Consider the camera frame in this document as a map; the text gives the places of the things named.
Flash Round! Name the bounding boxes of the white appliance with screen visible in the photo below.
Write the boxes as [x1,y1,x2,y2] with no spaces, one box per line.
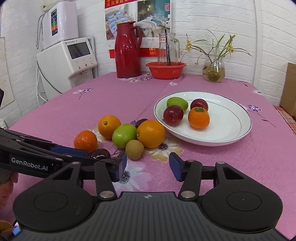
[36,37,97,100]

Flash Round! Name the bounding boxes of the red thermos jug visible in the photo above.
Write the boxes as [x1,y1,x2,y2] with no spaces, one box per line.
[114,21,143,79]

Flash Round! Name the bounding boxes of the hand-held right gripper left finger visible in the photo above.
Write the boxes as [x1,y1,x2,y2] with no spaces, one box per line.
[46,153,127,201]

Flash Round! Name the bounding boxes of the orchid plant with yellow flowers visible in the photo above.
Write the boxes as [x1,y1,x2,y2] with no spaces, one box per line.
[180,29,253,65]

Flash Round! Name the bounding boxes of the dark purple plum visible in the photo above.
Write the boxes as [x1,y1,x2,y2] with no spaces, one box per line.
[135,118,149,129]

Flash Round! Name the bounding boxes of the small smooth orange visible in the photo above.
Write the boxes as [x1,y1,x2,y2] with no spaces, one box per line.
[98,115,122,139]

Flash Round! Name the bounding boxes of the wall poster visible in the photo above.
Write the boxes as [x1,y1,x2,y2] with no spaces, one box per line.
[104,0,173,58]

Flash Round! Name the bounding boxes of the mandarin with green leaf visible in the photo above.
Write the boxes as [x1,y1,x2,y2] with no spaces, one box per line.
[188,107,210,130]

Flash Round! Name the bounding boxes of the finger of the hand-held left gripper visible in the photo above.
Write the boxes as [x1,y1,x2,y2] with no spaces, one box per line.
[0,128,90,159]
[0,140,124,168]

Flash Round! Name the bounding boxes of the white water purifier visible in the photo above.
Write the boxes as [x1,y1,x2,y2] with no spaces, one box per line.
[43,1,79,49]

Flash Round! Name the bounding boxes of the glass vase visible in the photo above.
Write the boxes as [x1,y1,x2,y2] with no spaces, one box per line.
[202,54,226,82]

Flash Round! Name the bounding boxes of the plaid cloth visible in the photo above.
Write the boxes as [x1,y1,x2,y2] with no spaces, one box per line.
[273,105,296,136]

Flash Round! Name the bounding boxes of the glass pitcher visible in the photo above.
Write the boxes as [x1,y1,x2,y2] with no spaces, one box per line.
[158,32,180,64]

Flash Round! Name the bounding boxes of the green mango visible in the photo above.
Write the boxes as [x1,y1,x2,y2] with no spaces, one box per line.
[112,123,138,149]
[166,97,189,113]

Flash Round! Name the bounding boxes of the bumpy mandarin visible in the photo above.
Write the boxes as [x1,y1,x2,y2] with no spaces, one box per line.
[74,130,98,153]

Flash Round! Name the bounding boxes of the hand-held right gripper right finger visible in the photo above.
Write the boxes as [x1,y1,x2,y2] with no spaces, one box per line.
[169,153,244,200]

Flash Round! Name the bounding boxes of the white wall pipe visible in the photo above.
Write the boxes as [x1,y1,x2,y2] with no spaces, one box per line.
[253,0,264,87]

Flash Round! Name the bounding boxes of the black chopsticks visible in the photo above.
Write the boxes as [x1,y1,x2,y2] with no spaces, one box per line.
[165,29,171,65]

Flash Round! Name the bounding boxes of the metal hose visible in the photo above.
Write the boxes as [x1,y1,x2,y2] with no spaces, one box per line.
[36,13,45,50]

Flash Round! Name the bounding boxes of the pink floral tablecloth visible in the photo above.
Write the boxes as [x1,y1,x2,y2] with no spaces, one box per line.
[0,71,296,234]

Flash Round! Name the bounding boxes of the cardboard box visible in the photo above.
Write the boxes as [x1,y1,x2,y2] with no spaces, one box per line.
[279,62,296,116]

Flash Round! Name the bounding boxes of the red plastic basket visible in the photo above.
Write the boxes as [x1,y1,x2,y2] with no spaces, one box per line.
[146,61,187,80]

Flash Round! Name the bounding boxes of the brown kiwi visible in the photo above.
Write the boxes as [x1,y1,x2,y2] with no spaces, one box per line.
[125,139,145,161]

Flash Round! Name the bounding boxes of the white plate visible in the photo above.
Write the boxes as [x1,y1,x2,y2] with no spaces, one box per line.
[154,91,253,147]

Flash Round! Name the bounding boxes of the red apple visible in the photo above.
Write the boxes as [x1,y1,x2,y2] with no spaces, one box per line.
[163,105,185,127]
[190,98,209,113]

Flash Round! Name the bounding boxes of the dark glossy plum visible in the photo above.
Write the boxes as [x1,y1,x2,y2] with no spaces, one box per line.
[89,148,111,160]

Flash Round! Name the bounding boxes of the large smooth orange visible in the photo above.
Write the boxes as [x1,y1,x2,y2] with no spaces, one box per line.
[136,120,166,149]

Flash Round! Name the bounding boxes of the person's left hand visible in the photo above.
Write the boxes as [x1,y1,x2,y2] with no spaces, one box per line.
[0,173,19,210]

